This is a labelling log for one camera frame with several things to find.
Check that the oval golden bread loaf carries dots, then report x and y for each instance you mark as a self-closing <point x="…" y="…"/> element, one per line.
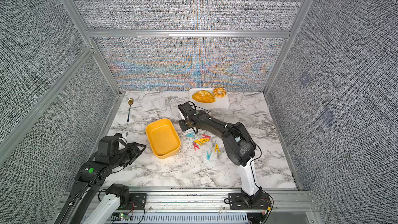
<point x="203" y="97"/>

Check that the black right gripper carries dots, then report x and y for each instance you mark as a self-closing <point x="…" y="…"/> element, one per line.
<point x="183" y="127"/>

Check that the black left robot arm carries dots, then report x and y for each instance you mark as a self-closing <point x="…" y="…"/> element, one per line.
<point x="88" y="182"/>

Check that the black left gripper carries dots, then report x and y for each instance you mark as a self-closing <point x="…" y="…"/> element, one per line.
<point x="137" y="150"/>

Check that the white slotted cable duct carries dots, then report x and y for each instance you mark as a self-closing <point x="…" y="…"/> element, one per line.
<point x="178" y="218"/>

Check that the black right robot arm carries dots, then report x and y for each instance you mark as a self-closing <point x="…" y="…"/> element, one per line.
<point x="239" y="146"/>

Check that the teal clothespin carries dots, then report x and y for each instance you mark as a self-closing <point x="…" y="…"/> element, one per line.
<point x="191" y="135"/>
<point x="208" y="155"/>

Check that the red clothespin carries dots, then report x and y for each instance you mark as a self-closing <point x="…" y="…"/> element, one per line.
<point x="206" y="136"/>
<point x="196" y="147"/>

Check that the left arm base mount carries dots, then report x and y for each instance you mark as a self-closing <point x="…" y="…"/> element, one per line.
<point x="127" y="200"/>

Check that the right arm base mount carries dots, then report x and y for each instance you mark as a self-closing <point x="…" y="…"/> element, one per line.
<point x="242" y="201"/>

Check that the iridescent gold blue spoon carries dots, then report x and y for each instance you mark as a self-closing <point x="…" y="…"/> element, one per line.
<point x="130" y="103"/>

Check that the white rectangular tray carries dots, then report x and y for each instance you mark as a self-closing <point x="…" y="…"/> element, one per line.
<point x="221" y="95"/>

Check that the yellow plastic storage box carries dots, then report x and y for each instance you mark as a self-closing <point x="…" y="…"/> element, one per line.
<point x="163" y="138"/>

